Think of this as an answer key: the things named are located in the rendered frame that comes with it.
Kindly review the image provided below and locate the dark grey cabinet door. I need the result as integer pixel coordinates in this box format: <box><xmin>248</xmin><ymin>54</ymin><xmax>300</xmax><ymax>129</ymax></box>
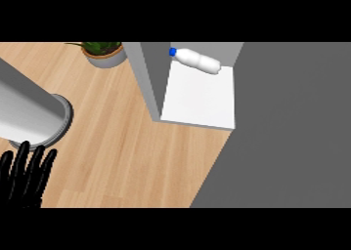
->
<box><xmin>190</xmin><ymin>41</ymin><xmax>351</xmax><ymax>209</ymax></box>

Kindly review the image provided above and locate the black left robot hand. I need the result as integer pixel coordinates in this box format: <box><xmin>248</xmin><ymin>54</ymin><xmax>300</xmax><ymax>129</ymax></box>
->
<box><xmin>0</xmin><ymin>140</ymin><xmax>60</xmax><ymax>209</ymax></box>

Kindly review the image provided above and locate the white bottle with blue cap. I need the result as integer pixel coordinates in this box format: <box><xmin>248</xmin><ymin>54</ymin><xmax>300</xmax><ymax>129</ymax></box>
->
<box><xmin>168</xmin><ymin>47</ymin><xmax>223</xmax><ymax>76</ymax></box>

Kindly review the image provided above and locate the green plant in grey pot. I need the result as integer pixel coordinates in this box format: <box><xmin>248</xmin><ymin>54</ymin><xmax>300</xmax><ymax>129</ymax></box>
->
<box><xmin>65</xmin><ymin>41</ymin><xmax>130</xmax><ymax>69</ymax></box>

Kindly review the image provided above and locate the grey open cabinet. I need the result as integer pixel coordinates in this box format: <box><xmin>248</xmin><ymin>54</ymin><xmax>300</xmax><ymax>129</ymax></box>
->
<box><xmin>122</xmin><ymin>41</ymin><xmax>247</xmax><ymax>132</ymax></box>

